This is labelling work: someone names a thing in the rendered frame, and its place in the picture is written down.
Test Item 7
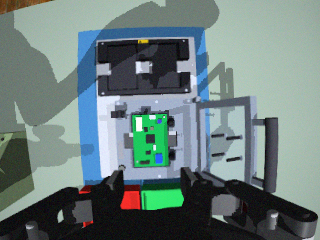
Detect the red bin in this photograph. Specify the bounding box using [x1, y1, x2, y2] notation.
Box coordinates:
[79, 184, 141, 227]

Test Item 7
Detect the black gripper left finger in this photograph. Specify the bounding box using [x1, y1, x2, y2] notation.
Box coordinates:
[0, 170, 130, 240]

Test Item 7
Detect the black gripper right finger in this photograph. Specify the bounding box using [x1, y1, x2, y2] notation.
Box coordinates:
[173, 167, 318, 240]

